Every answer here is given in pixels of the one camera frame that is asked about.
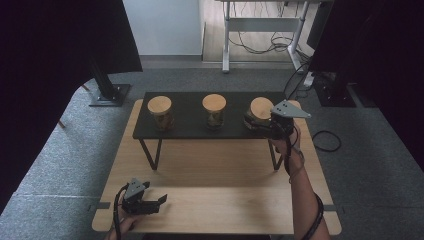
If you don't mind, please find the right hand-held gripper cable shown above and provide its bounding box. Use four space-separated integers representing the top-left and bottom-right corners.
283 125 325 240

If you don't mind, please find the person's left hand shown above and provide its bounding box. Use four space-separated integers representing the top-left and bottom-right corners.
112 214 141 235

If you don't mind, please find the black curtain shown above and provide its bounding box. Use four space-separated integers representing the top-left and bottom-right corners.
306 0 424 172
0 0 144 214

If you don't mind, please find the grey desk frame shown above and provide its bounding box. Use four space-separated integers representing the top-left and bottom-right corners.
218 0 334 74

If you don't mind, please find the hand-held gripper cable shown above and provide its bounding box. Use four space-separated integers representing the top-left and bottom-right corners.
283 125 325 240
112 182 130 240

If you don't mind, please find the left hand-held gripper cable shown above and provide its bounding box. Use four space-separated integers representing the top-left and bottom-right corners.
112 182 130 240

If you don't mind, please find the black raised shelf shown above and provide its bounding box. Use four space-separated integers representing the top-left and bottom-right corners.
132 91 299 172

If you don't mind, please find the wooden cylinder cup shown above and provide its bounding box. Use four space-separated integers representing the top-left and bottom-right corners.
244 96 275 131

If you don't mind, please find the thin wrist bracelet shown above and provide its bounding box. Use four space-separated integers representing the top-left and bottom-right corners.
287 149 306 184

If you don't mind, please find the tangle of black cables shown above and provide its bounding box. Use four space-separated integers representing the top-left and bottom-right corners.
228 1 313 65

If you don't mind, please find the looped black floor cable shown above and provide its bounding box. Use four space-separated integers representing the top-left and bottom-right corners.
311 130 342 153

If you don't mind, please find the white power strip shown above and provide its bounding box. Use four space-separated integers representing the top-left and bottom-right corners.
302 71 316 88

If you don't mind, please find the black stand with base plate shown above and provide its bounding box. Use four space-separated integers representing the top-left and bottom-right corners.
88 59 132 108
314 70 357 108

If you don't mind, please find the person's right hand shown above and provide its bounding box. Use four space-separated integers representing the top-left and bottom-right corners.
268 121 302 160

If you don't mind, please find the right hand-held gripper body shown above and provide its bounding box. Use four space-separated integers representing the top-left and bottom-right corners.
262 98 312 141

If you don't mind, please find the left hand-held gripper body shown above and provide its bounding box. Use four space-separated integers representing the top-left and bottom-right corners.
121 177 161 216

